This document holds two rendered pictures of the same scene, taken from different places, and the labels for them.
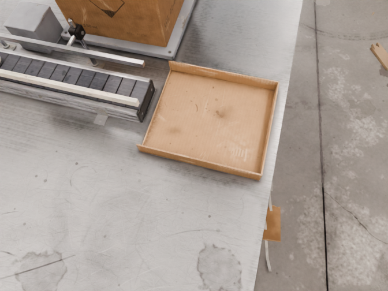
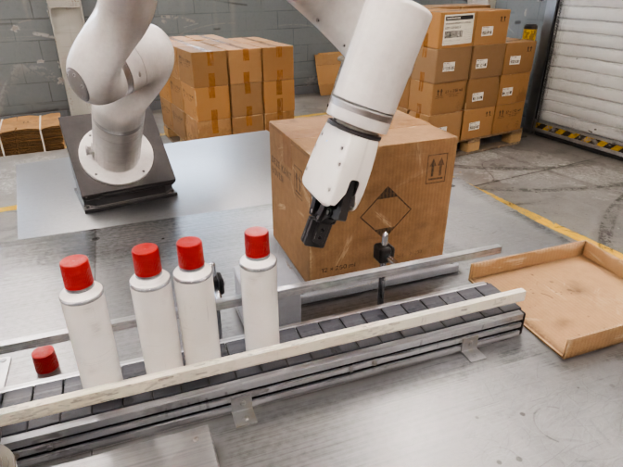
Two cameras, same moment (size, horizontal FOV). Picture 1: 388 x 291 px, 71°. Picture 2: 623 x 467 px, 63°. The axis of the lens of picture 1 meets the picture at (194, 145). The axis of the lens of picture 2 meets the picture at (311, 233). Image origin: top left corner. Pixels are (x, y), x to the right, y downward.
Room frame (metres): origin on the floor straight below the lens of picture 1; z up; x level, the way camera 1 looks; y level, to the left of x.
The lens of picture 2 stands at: (0.06, 0.88, 1.39)
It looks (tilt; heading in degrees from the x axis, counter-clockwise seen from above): 27 degrees down; 318
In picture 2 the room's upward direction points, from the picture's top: straight up
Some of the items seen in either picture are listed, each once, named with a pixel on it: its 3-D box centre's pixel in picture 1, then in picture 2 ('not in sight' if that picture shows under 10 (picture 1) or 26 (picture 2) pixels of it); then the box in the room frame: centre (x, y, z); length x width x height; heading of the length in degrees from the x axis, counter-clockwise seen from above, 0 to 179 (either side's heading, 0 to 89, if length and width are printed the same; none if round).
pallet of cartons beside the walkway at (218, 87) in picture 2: not in sight; (222, 95); (3.92, -1.53, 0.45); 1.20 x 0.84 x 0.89; 168
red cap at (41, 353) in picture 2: not in sight; (44, 359); (0.81, 0.77, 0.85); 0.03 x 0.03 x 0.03
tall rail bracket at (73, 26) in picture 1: (81, 50); (388, 279); (0.54, 0.27, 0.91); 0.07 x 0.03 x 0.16; 159
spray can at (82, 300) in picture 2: not in sight; (90, 329); (0.65, 0.74, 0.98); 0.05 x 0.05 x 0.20
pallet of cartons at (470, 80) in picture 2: not in sight; (448, 78); (2.71, -3.08, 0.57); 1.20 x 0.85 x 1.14; 78
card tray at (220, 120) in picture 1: (210, 115); (576, 290); (0.34, -0.05, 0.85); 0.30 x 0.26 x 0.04; 69
